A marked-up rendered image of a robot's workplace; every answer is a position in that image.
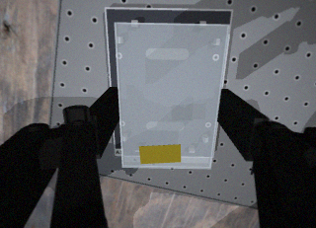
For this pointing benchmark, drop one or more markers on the grey perforated base plate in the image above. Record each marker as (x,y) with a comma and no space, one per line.
(271,65)

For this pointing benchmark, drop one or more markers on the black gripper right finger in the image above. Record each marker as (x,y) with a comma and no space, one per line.
(284,163)

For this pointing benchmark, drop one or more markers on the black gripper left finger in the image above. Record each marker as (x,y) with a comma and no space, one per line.
(29,158)

